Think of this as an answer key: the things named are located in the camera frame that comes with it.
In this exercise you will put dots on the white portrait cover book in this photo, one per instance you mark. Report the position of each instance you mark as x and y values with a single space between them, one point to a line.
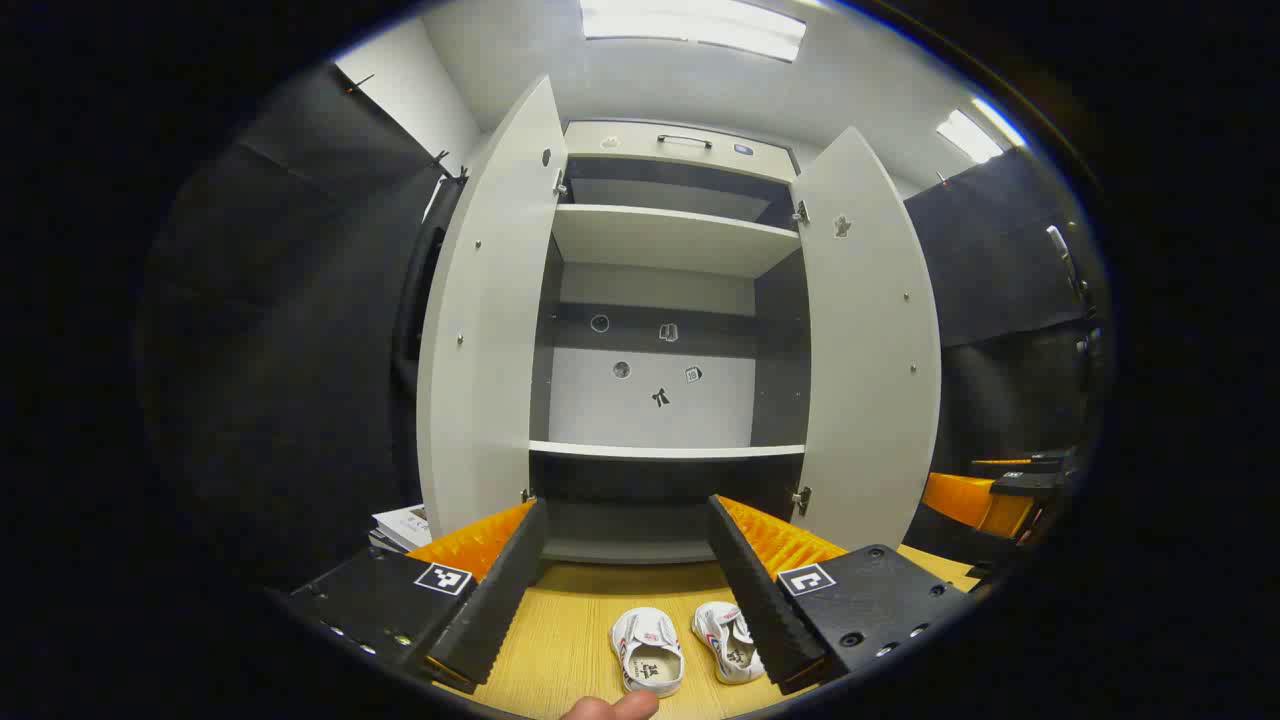
405 525

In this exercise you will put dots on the white grey shoe cabinet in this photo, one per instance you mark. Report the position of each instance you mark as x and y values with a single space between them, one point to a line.
650 240

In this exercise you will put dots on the white striped canvas shoe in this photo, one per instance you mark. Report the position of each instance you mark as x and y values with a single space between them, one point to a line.
648 650
728 640

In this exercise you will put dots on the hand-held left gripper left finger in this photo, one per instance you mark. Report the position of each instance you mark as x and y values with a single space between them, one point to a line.
500 600

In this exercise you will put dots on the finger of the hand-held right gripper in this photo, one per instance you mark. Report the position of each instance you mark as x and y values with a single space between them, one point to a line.
1030 463
975 500

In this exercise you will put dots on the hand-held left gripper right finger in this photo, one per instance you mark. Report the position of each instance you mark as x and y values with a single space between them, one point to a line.
760 600

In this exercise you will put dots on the black backdrop cloth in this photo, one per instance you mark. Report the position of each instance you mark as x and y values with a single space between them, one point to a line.
1000 260
280 350

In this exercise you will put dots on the dark book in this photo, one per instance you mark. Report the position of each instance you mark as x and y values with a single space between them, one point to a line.
382 543

